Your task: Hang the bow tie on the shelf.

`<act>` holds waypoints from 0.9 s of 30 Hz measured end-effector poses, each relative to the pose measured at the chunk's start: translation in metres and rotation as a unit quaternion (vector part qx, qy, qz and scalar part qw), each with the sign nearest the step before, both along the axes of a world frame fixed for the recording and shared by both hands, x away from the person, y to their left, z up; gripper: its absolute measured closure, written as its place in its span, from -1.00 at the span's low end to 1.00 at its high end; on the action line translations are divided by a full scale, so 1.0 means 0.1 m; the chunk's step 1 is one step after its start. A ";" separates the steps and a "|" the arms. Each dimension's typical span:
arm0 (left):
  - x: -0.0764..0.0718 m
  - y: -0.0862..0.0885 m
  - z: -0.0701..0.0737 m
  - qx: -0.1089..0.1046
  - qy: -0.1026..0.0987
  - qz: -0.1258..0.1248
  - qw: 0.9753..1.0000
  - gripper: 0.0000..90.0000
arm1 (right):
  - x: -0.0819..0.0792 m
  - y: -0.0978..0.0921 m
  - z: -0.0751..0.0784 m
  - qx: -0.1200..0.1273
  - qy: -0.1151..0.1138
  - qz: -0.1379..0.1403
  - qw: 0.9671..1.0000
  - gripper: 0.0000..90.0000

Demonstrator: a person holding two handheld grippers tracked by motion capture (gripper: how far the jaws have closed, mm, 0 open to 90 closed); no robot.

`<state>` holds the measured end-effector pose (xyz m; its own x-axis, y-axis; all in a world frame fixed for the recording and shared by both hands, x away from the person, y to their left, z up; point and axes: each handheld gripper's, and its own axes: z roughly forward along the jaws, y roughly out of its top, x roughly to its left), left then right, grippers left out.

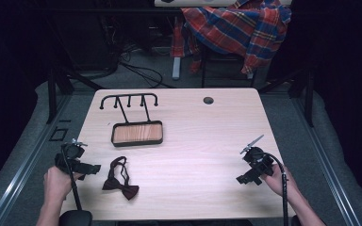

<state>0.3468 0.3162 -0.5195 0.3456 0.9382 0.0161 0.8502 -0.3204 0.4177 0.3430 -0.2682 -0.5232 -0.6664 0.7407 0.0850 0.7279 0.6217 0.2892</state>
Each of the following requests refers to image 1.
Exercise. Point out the dark red bow tie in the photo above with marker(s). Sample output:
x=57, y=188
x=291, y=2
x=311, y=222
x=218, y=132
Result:
x=119, y=183

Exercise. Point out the person's left hand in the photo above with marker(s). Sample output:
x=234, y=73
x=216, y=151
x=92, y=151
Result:
x=56, y=185

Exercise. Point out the black metal stand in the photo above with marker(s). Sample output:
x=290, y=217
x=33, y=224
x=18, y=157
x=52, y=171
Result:
x=309, y=97
x=52, y=94

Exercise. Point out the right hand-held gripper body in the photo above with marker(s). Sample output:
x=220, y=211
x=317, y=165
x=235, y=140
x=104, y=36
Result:
x=259, y=160

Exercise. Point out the black rack with wooden tray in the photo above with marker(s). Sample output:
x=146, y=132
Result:
x=137, y=133

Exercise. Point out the black padded armrest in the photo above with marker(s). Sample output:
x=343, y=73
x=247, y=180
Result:
x=76, y=218

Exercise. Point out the person's right hand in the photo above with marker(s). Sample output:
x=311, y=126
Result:
x=276, y=183

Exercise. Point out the aluminium floor rail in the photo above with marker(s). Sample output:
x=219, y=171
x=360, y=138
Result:
x=325, y=163
x=19, y=175

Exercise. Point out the black metal chair frame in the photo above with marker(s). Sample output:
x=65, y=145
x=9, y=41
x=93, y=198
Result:
x=204, y=67

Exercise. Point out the red blue plaid shirt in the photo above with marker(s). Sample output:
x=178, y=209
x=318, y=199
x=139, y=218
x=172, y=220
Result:
x=242, y=29

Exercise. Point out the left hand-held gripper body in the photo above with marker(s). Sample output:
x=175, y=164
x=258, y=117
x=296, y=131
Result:
x=70, y=152

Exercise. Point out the white table leg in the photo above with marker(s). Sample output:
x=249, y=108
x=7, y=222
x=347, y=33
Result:
x=176, y=67

